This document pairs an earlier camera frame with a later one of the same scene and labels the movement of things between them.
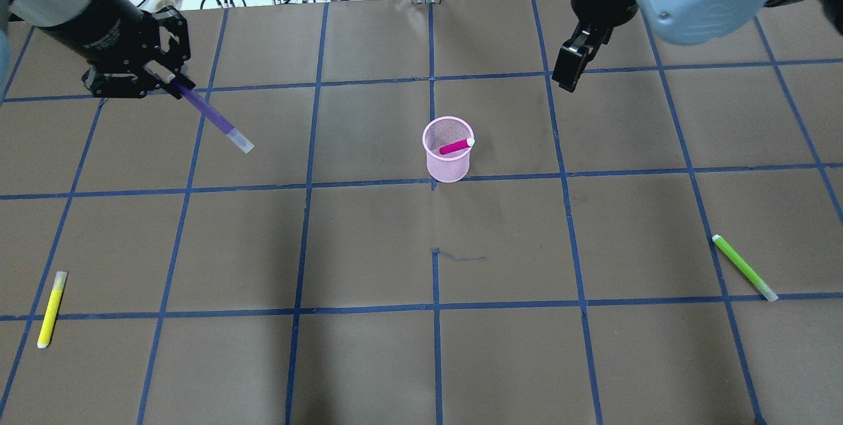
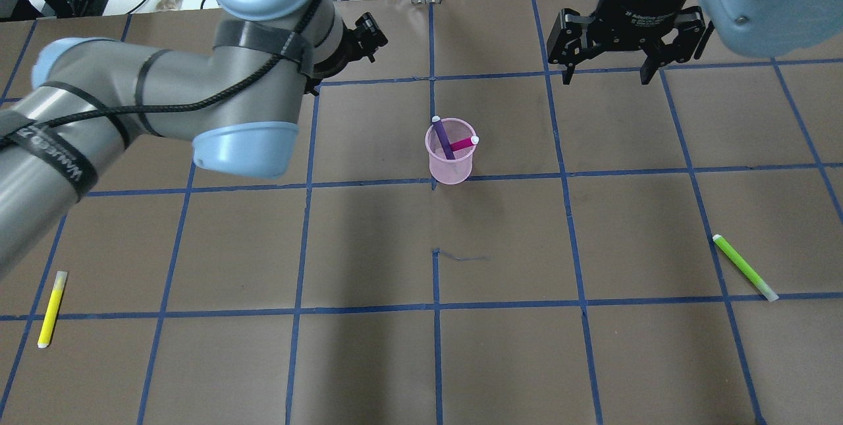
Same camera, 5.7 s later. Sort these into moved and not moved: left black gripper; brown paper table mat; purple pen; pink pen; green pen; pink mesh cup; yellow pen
Moved: purple pen; left black gripper
Not moved: green pen; yellow pen; pink pen; brown paper table mat; pink mesh cup
